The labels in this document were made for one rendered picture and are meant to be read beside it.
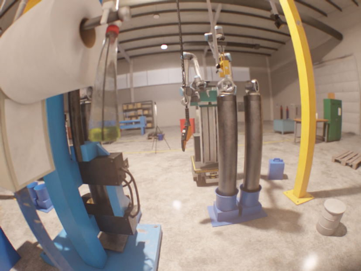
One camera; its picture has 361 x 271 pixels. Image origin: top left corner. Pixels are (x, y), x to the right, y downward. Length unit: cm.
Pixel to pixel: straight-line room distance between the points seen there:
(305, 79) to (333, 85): 936
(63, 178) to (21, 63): 82
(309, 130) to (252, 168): 99
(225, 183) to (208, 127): 139
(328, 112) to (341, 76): 464
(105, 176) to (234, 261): 134
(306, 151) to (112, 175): 226
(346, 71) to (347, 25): 292
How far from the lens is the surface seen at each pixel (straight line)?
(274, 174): 308
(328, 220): 199
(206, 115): 284
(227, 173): 170
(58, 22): 32
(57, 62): 30
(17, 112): 52
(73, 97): 104
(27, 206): 71
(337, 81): 1144
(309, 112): 226
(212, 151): 296
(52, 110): 102
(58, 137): 104
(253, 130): 169
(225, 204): 187
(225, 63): 166
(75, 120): 103
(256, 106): 169
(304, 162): 238
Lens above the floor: 133
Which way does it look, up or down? 9 degrees down
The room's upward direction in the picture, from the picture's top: 4 degrees counter-clockwise
